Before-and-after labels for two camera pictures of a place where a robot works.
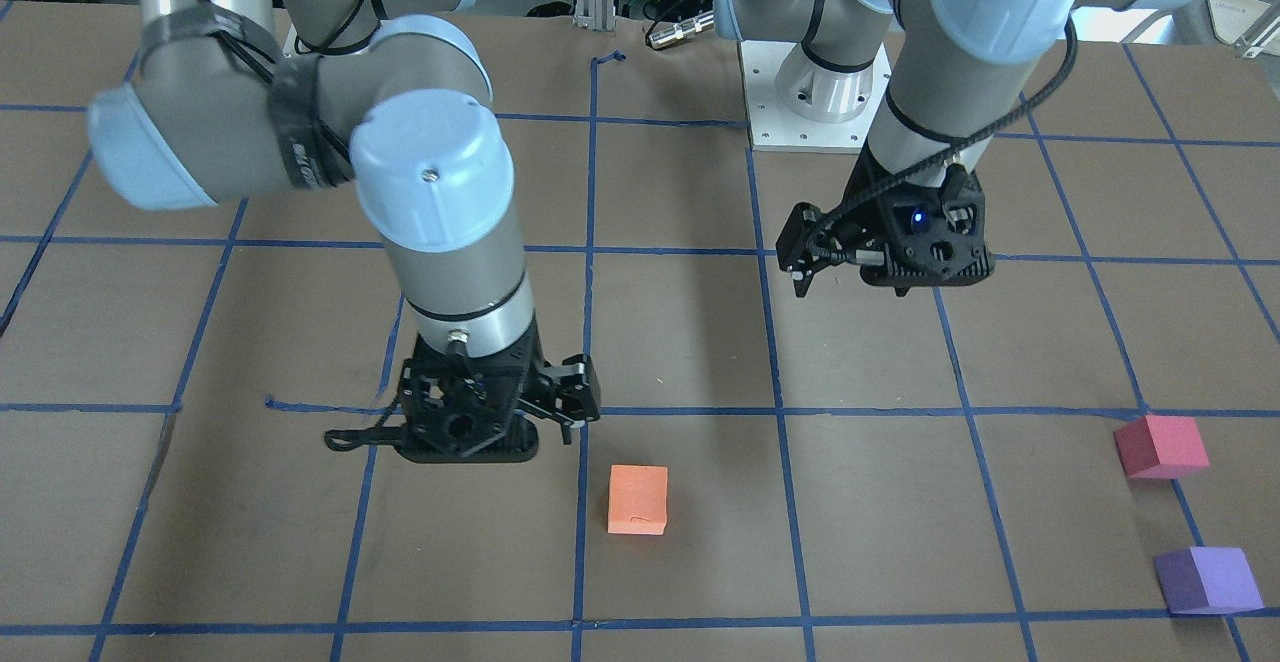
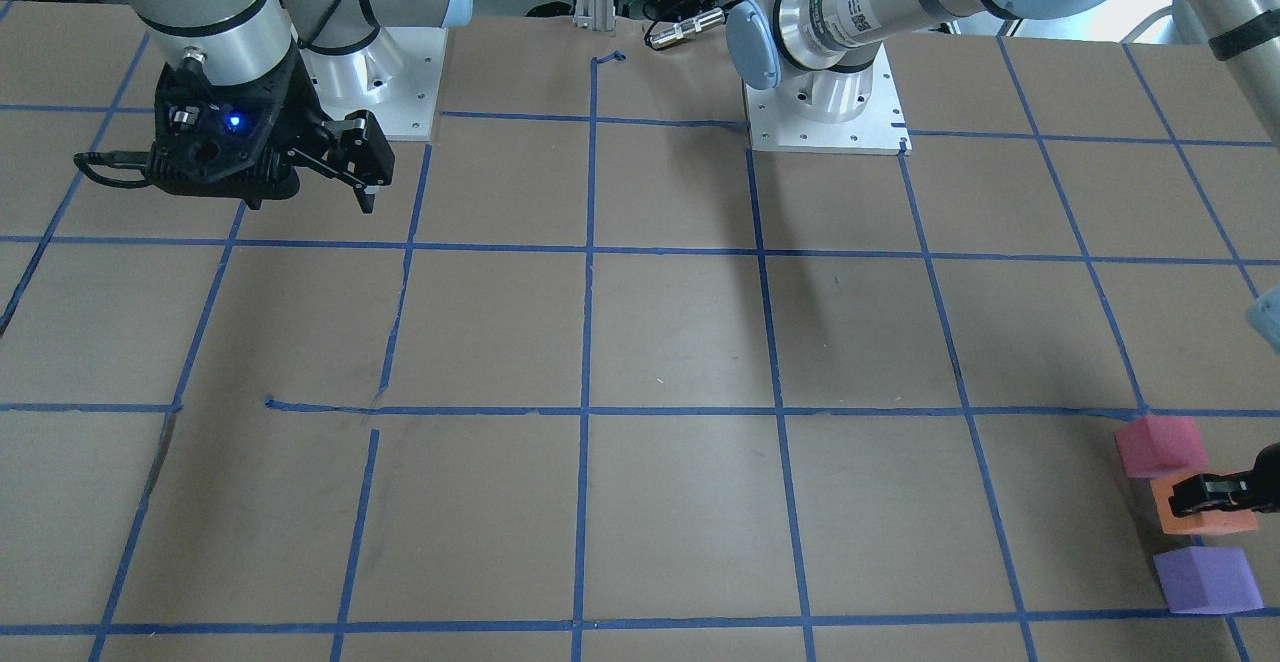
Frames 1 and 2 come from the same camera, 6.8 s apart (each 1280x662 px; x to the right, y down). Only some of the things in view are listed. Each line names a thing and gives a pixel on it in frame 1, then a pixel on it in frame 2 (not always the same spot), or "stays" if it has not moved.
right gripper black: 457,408 -> 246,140
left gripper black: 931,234 -> 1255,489
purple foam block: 1208,581 stays
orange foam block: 638,499 -> 1212,521
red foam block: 1161,447 stays
